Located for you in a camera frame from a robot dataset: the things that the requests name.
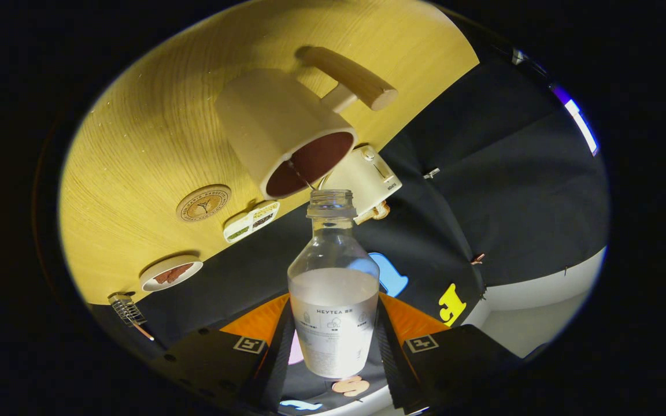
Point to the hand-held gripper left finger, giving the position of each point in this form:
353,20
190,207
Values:
275,370

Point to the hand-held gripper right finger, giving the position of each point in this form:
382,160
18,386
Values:
396,370

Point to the clear plastic juice bottle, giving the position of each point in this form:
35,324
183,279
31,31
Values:
333,323

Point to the round cork coaster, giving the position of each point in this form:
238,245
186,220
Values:
203,203

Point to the white round plate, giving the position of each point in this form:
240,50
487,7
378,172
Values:
188,271

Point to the orange and white stick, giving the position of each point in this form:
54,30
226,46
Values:
144,333

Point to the pink clip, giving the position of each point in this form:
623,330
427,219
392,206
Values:
477,259

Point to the red-brown meat piece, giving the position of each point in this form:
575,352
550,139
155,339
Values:
172,274

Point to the white divided snack tray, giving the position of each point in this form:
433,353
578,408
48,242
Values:
250,222

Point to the square toast slice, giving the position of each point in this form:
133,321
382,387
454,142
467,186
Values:
365,218

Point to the round-topped toast slice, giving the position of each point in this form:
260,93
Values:
382,211

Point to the cream toaster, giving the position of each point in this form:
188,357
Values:
362,173

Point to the white clip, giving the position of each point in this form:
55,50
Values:
432,173

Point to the wooden table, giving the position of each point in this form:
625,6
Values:
136,144

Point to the ceiling light panel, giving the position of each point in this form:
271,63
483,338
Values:
581,124

